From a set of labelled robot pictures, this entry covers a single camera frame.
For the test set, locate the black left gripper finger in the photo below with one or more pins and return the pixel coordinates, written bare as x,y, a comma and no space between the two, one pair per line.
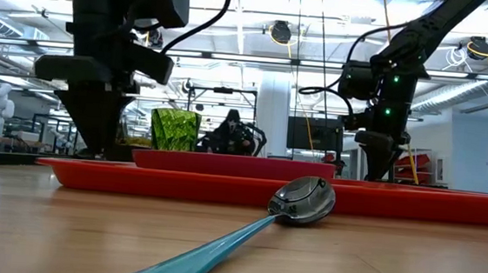
94,120

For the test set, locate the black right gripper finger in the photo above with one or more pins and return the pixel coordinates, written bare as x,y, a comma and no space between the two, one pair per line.
379,164

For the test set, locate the orange-red plastic tray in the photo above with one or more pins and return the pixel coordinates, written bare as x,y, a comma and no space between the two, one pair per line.
157,184

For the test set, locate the red round plate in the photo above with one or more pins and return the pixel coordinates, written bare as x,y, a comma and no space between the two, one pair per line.
233,165

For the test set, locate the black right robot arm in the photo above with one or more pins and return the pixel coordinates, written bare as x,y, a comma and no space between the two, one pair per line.
418,32

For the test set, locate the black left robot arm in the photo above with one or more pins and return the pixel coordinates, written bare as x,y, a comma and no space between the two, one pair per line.
97,11

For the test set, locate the red storage bin shelf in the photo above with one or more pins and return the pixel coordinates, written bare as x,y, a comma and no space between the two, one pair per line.
418,165

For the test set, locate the white square pillar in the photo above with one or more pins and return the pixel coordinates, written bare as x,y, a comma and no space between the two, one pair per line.
273,104

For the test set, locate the person in black hood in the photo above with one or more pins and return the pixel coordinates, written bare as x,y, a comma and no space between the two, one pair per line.
228,137

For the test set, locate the black wall monitor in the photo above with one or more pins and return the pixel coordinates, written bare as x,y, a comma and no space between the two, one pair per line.
314,133

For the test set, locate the black metal frame rig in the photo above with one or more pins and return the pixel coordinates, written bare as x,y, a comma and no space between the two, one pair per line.
189,101

